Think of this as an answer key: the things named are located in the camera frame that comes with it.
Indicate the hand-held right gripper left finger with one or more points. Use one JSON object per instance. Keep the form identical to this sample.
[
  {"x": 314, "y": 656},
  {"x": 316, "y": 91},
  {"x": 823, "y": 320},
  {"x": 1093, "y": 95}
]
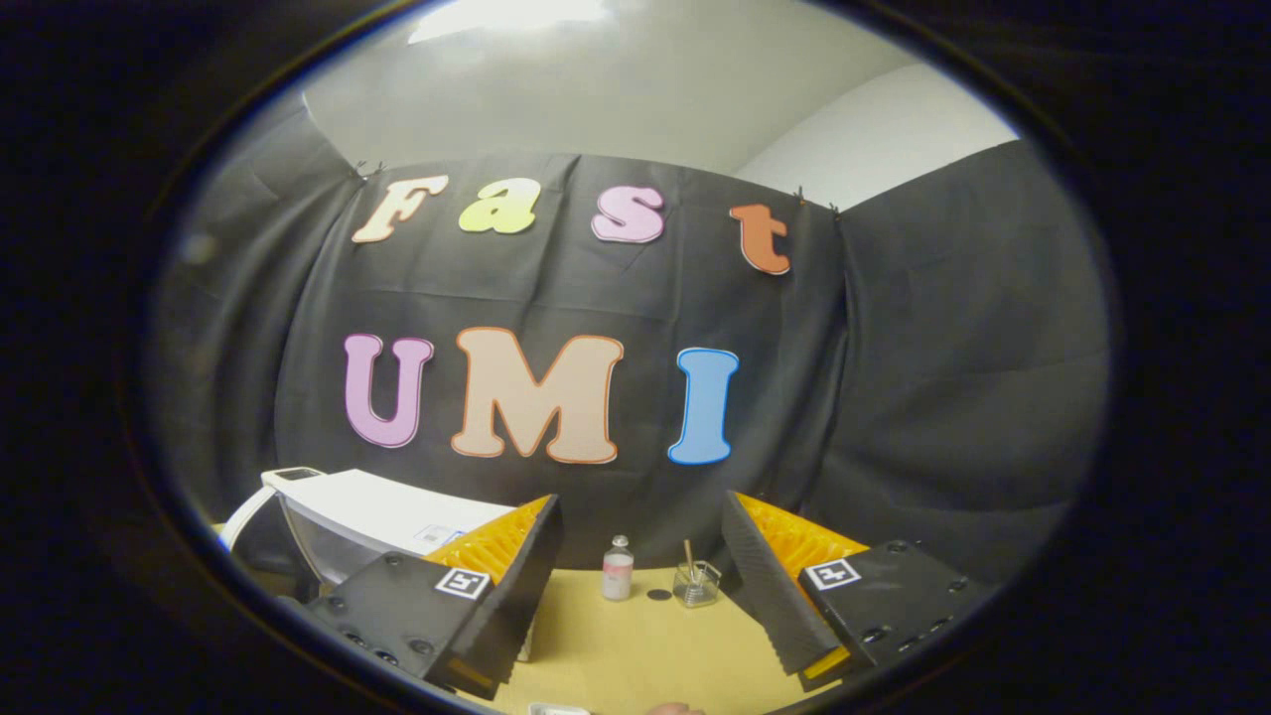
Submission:
[{"x": 516, "y": 596}]

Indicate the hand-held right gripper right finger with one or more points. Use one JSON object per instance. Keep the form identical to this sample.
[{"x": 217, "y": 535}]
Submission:
[{"x": 765, "y": 596}]

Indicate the white microwave oven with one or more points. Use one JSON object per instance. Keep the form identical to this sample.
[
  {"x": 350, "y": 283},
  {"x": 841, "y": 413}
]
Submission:
[{"x": 377, "y": 511}]

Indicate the glass jar with sticks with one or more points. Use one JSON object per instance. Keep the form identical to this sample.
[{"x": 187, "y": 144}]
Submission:
[{"x": 695, "y": 584}]

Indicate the small bottle with pink label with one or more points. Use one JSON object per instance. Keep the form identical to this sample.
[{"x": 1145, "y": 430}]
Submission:
[{"x": 618, "y": 574}]

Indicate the white rectangular tray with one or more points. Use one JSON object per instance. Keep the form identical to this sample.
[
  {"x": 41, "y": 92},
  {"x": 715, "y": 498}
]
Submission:
[{"x": 558, "y": 709}]

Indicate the black backdrop cloth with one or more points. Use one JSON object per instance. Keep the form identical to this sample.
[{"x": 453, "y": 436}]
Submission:
[{"x": 894, "y": 397}]

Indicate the white toaster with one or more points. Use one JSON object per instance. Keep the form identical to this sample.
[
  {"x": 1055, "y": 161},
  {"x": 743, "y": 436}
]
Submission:
[{"x": 293, "y": 475}]

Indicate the ceiling light panel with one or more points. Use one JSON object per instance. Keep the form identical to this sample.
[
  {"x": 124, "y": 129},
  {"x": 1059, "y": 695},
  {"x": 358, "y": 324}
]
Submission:
[{"x": 506, "y": 20}]

